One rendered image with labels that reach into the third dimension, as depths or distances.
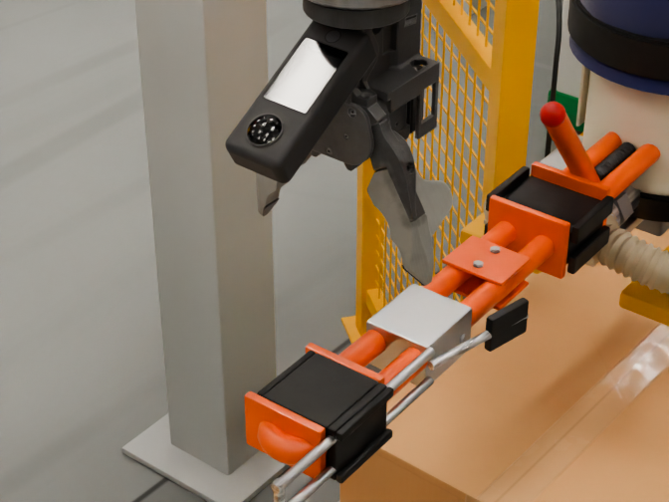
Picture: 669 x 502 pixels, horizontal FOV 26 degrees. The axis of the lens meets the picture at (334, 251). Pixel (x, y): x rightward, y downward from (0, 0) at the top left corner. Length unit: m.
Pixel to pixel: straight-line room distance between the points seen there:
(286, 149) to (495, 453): 0.73
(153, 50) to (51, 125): 1.75
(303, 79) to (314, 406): 0.28
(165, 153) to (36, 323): 0.94
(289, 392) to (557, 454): 0.54
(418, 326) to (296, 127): 0.32
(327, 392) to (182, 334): 1.69
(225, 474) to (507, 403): 1.36
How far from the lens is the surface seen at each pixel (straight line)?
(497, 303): 1.26
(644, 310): 1.47
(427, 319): 1.20
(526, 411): 1.64
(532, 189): 1.38
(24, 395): 3.21
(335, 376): 1.13
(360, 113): 0.96
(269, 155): 0.92
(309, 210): 3.75
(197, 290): 2.70
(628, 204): 1.50
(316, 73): 0.95
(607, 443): 1.62
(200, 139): 2.50
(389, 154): 0.97
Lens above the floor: 2.00
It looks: 34 degrees down
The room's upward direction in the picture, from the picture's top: straight up
